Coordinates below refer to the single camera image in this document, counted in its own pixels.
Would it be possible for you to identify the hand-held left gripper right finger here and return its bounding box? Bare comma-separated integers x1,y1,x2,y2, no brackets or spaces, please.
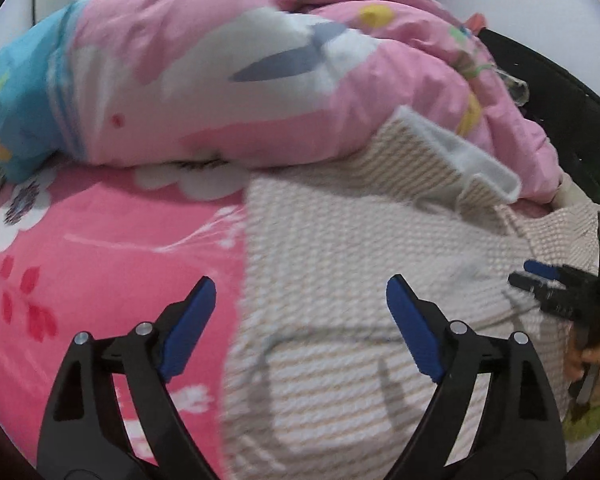
385,274,566,480

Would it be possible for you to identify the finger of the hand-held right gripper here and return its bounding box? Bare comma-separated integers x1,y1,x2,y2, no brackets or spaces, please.
524,259,600,291
509,272,600,321

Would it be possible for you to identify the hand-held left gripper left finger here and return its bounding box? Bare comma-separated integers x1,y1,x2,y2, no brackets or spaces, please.
37,276,217,480

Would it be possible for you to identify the person's right hand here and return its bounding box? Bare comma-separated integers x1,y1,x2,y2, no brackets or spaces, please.
566,325,600,401

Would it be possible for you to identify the cream fluffy blanket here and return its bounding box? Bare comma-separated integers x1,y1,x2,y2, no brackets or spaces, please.
550,175,600,211

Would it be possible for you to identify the pink floral bed sheet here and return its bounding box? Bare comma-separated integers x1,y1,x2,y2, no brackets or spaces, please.
0,160,253,480

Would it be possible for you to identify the grey furry cloth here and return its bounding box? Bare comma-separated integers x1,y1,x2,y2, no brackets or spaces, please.
499,67,531,107

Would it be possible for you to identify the pink printed quilt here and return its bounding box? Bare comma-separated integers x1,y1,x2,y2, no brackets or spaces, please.
0,0,563,206

